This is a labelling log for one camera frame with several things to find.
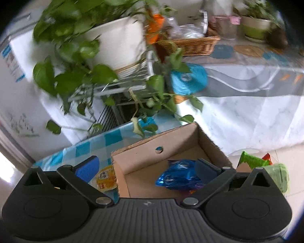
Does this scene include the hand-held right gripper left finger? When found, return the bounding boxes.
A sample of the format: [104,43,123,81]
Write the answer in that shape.
[23,156,114,207]

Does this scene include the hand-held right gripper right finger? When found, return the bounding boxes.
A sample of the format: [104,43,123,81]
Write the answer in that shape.
[181,158,275,207]

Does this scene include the small yellow waffle packet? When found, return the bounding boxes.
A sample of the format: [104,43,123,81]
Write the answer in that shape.
[96,165,118,191]

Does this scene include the blue foil snack packet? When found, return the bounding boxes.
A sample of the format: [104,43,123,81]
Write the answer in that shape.
[155,159,206,190]

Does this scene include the cardboard box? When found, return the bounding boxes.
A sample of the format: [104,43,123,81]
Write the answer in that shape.
[111,121,237,198]

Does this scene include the bright green crumpled bag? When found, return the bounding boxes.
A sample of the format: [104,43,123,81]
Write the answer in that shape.
[239,151,270,167]

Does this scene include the grey white tablecloth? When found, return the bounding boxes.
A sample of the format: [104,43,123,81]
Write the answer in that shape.
[177,40,304,155]

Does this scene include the pale green plastic bag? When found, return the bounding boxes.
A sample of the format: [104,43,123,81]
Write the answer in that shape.
[266,163,290,194]

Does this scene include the beige refrigerator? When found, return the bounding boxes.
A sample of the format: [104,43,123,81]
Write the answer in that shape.
[0,91,37,169]

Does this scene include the blue round pleated disc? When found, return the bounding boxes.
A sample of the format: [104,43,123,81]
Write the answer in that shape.
[170,64,208,95]

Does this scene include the white metal plant stand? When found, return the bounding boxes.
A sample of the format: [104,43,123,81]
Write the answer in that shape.
[91,51,157,127]

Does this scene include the white chest freezer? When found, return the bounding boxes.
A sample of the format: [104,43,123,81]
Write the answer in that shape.
[0,13,92,157]

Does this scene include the blue round coaster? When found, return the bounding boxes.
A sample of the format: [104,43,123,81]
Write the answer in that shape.
[214,45,235,59]

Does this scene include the wicker basket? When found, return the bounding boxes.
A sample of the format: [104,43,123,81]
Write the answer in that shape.
[154,35,221,56]

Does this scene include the tan woven round coaster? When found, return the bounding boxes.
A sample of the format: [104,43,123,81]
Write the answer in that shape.
[234,45,262,56]

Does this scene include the potted pothos large white pot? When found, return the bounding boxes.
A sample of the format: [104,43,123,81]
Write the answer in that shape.
[32,0,204,136]

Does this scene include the clear plastic bags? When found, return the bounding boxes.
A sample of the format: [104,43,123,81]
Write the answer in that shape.
[167,18,206,39]

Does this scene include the glass jar pink lid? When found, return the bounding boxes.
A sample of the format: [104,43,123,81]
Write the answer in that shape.
[215,16,240,39]

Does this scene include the brown round object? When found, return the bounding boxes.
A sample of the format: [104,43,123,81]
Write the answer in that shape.
[267,28,288,48]

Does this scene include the potted plant green white pot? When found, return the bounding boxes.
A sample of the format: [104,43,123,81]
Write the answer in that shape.
[233,0,287,41]

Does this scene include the orange plastic object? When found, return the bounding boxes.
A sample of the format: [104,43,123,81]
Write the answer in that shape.
[146,14,166,45]

